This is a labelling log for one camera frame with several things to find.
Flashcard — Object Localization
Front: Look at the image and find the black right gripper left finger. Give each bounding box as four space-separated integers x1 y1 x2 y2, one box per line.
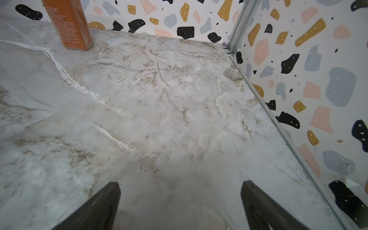
53 182 121 230

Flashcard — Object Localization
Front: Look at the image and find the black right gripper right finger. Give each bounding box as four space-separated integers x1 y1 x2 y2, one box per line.
241 180 308 230

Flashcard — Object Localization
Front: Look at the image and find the orange spice bottle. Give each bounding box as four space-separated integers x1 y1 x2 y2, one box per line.
42 0 93 51

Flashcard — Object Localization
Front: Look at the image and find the aluminium corner post right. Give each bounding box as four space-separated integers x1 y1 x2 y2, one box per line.
227 0 261 55

